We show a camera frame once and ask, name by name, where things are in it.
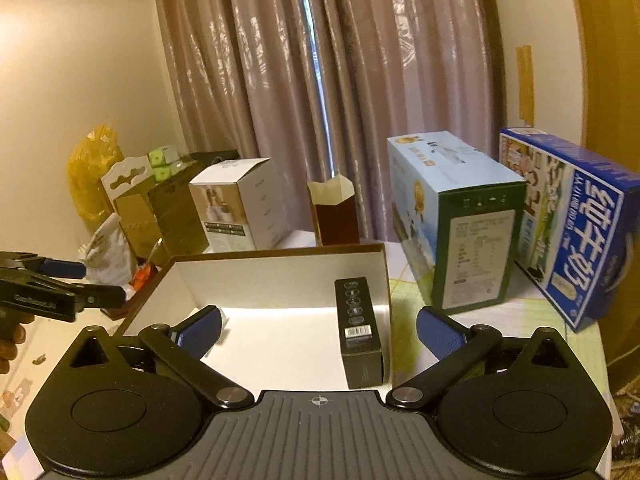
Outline black product box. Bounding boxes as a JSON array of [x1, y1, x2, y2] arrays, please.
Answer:
[[334, 276, 384, 389]]

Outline person's left hand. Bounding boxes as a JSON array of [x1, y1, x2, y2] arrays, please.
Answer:
[[0, 311, 35, 375]]

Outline white crumpled plastic bag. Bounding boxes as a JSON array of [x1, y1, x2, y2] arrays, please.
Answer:
[[78, 212, 136, 286]]

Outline large brown cardboard box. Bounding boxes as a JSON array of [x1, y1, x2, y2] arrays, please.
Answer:
[[118, 243, 392, 393]]

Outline brown cardboard carton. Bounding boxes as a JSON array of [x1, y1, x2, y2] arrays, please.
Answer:
[[113, 150, 240, 266]]

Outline white cardboard hanger piece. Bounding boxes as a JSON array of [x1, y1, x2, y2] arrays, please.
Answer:
[[101, 156, 153, 205]]

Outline yellow plastic bag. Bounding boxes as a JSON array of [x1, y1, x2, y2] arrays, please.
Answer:
[[66, 125, 124, 233]]

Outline light blue milk box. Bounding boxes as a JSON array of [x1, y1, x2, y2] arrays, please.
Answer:
[[387, 131, 526, 312]]

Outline green tissue packs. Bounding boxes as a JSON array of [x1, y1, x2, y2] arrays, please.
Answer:
[[146, 145, 186, 183]]

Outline blue milk carton box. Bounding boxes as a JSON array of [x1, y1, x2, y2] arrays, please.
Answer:
[[499, 127, 639, 332]]

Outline white photo product box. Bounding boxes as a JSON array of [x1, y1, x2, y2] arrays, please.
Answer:
[[189, 158, 291, 252]]

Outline dark red paper box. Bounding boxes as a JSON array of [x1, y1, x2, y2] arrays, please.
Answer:
[[307, 174, 360, 246]]

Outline brown curtain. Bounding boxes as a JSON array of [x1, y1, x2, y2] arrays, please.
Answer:
[[156, 0, 504, 240]]

